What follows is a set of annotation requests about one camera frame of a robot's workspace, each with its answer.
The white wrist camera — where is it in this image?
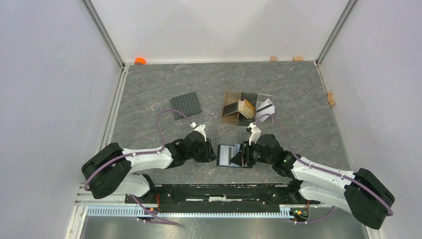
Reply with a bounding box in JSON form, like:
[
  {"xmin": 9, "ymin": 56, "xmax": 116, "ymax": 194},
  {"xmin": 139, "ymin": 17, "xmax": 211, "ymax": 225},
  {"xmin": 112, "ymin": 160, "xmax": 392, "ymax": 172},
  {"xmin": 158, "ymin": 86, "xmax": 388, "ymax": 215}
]
[
  {"xmin": 190, "ymin": 122, "xmax": 207, "ymax": 141},
  {"xmin": 246, "ymin": 122, "xmax": 262, "ymax": 145}
]

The dark grey stud baseplate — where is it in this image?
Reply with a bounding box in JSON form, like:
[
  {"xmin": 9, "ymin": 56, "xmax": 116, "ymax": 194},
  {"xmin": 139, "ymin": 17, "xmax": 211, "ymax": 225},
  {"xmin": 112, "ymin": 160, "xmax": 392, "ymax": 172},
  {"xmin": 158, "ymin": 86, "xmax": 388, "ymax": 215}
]
[{"xmin": 169, "ymin": 92, "xmax": 203, "ymax": 117}]

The orange card stack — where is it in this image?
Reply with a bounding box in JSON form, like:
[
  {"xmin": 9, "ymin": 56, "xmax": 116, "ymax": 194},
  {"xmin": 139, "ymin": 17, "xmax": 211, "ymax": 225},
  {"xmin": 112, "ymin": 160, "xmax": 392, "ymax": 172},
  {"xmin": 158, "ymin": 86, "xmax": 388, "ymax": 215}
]
[{"xmin": 238, "ymin": 99, "xmax": 255, "ymax": 120}]

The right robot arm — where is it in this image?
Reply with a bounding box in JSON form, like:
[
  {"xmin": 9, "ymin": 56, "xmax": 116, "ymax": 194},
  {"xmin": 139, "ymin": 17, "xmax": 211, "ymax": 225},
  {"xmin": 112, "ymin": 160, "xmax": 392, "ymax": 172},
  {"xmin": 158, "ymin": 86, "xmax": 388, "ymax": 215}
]
[{"xmin": 230, "ymin": 134, "xmax": 395, "ymax": 230}]

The curved wooden piece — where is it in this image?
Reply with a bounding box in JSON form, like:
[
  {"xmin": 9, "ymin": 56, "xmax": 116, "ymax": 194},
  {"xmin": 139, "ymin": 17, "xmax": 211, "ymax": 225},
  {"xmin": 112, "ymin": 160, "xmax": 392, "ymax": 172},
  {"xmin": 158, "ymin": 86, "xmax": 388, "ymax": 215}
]
[{"xmin": 326, "ymin": 92, "xmax": 336, "ymax": 107}]

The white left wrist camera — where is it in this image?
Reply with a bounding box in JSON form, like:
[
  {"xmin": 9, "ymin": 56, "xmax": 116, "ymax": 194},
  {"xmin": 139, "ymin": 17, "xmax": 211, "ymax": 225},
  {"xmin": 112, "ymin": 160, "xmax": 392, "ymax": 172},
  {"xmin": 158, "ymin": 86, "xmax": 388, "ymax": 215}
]
[{"xmin": 190, "ymin": 122, "xmax": 207, "ymax": 141}]

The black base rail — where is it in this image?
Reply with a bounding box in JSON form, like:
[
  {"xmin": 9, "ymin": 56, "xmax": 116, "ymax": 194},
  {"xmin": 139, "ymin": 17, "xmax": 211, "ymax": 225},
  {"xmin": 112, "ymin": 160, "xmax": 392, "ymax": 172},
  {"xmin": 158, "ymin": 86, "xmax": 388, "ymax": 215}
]
[{"xmin": 138, "ymin": 183, "xmax": 319, "ymax": 213}]

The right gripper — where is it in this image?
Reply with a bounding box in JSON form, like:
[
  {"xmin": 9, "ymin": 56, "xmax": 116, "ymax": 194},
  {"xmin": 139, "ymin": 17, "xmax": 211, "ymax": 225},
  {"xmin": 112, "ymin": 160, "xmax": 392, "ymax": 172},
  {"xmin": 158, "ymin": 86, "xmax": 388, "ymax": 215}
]
[{"xmin": 229, "ymin": 139, "xmax": 274, "ymax": 168}]

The black card holder wallet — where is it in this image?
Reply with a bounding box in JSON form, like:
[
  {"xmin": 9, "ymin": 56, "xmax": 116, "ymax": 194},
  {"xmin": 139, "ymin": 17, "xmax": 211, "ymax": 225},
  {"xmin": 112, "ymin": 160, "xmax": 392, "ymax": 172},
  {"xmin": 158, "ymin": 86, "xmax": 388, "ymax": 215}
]
[{"xmin": 217, "ymin": 142, "xmax": 253, "ymax": 168}]

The orange round cap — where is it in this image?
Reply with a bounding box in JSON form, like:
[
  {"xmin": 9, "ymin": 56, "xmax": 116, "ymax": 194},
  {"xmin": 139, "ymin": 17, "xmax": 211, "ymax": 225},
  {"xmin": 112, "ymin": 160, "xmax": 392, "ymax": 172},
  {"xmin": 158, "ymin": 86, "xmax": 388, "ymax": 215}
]
[{"xmin": 134, "ymin": 57, "xmax": 146, "ymax": 65}]

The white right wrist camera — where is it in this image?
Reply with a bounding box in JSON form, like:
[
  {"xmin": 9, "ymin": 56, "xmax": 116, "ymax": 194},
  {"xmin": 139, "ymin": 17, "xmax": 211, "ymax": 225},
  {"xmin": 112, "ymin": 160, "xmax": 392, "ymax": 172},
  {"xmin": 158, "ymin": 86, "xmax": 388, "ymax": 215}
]
[{"xmin": 246, "ymin": 122, "xmax": 262, "ymax": 145}]

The amber and black organizer box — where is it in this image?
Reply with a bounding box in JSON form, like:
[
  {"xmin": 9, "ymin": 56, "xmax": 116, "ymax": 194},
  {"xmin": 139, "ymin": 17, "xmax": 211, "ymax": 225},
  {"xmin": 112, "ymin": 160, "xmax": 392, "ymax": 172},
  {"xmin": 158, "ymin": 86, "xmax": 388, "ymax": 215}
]
[{"xmin": 221, "ymin": 91, "xmax": 258, "ymax": 126}]

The black credit card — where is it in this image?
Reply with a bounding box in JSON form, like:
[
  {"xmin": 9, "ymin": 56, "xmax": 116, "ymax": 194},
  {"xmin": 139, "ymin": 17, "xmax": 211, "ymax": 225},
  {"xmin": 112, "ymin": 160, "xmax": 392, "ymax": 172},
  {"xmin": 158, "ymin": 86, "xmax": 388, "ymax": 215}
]
[{"xmin": 222, "ymin": 101, "xmax": 239, "ymax": 116}]

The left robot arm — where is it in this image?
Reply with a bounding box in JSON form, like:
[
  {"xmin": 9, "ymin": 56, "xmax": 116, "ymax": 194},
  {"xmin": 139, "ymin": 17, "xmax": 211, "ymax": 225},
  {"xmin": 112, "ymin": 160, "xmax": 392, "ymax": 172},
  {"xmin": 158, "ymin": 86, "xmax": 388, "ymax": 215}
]
[{"xmin": 81, "ymin": 130, "xmax": 216, "ymax": 203}]

